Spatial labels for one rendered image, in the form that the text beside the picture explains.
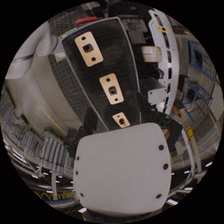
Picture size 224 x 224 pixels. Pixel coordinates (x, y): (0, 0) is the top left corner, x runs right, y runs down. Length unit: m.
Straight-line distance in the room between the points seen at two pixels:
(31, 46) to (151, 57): 0.41
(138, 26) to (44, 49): 0.37
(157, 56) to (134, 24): 0.15
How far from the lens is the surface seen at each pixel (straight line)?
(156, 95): 0.31
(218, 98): 8.13
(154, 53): 0.29
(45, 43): 0.38
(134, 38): 0.25
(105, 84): 0.18
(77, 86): 0.74
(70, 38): 0.20
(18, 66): 0.32
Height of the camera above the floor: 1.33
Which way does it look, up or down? 46 degrees down
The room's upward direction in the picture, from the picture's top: 177 degrees clockwise
